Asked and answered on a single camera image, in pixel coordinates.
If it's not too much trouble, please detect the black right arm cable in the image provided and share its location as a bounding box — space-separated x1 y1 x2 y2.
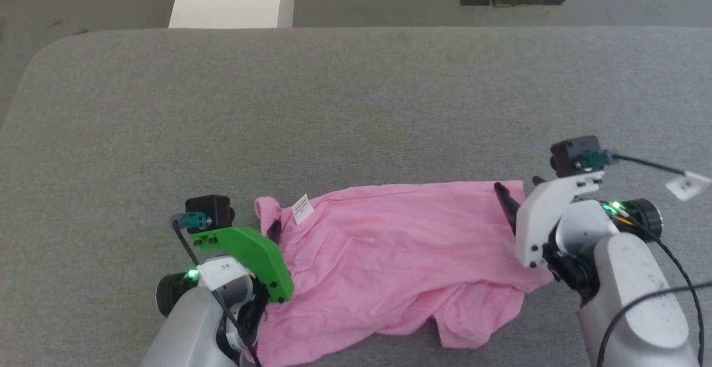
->
596 228 712 367

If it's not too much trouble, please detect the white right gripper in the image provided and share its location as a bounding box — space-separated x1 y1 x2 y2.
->
493 171 605 269

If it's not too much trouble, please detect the white cable label tag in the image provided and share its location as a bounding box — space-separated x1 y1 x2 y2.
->
665 170 712 201

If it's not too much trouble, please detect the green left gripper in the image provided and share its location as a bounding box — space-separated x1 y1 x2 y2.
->
190 220 295 304

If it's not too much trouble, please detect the black right camera cable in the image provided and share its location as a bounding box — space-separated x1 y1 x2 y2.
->
611 153 689 177

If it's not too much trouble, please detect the pink garment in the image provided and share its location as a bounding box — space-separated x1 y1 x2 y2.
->
253 180 557 367

